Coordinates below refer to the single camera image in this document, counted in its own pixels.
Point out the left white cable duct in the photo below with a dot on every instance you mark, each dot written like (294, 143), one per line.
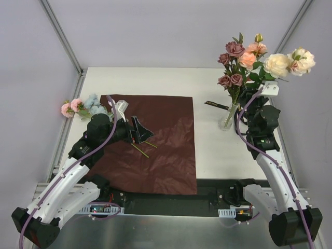
(101, 209)

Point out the clear glass vase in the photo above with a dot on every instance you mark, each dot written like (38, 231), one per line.
(226, 121)

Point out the white cable duct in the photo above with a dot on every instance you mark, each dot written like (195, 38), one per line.
(101, 209)
(227, 213)

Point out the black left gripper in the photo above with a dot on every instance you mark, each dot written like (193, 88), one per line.
(133, 130)

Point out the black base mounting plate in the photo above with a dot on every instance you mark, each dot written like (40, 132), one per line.
(212, 194)

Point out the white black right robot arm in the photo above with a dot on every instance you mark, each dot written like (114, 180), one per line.
(290, 218)

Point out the dark green printed ribbon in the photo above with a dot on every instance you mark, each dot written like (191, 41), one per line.
(224, 107)

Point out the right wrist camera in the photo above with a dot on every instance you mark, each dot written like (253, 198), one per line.
(268, 90)

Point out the aluminium corner frame post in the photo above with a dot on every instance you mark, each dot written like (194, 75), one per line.
(293, 26)

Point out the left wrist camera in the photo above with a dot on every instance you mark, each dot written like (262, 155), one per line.
(118, 109)

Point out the right white cable duct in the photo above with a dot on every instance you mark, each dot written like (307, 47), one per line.
(227, 213)

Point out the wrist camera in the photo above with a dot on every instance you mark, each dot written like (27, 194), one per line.
(118, 109)
(268, 90)

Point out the pink artificial flower stem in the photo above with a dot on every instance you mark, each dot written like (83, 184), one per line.
(72, 106)

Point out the red paper flower wrapping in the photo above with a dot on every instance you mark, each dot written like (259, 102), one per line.
(166, 163)

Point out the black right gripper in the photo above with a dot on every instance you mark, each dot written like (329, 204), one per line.
(249, 95)

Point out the light blue artificial flower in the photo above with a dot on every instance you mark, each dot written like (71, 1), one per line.
(93, 103)

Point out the cream bud flower stem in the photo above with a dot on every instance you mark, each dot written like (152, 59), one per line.
(277, 66)

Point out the mauve artificial flower stem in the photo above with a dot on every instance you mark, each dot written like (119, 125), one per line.
(235, 77)

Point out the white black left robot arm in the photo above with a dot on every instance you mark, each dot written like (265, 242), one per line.
(41, 221)

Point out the left aluminium frame post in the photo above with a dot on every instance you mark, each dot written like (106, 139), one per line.
(61, 35)

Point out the peach artificial flower stem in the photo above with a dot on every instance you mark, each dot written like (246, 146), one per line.
(252, 53)

